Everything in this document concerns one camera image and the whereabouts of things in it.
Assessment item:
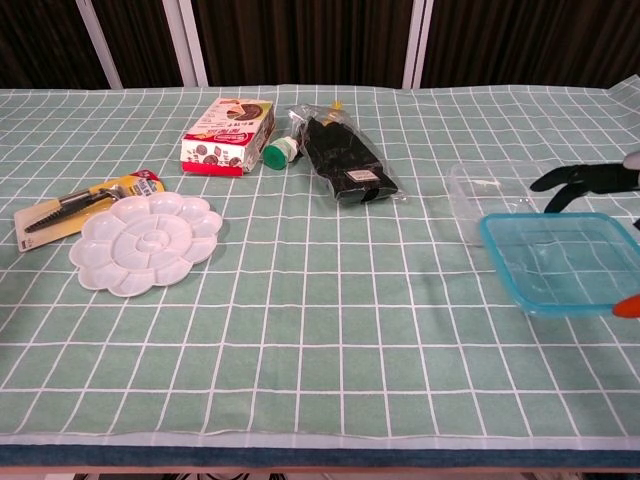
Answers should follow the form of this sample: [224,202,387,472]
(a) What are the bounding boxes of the red white cookie box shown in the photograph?
[179,96,277,177]

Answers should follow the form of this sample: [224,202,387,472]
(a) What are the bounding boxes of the blue translucent square lid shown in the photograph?
[480,211,640,320]

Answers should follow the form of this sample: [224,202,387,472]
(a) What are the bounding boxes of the white flower paint palette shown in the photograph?
[68,191,225,299]

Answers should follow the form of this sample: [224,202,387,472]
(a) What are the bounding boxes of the white metal frame post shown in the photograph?
[75,0,124,90]
[160,0,210,87]
[401,0,435,90]

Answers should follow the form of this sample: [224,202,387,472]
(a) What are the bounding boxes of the black gloves in clear bag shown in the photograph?
[285,99,409,209]

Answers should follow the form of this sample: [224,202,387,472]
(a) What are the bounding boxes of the clear plastic container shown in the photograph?
[446,159,587,246]

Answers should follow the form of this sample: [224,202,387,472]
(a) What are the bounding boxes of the small bottle with green cap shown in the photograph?
[262,135,301,171]

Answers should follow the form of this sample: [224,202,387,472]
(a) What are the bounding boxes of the green checked tablecloth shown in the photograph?
[0,74,640,451]

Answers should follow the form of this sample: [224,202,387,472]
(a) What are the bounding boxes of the dark pleated curtain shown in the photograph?
[0,0,640,91]

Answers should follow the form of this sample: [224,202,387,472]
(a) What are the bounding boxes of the razor in yellow blister pack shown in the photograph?
[13,168,167,253]

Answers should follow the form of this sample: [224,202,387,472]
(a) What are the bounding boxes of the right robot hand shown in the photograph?
[529,151,640,320]

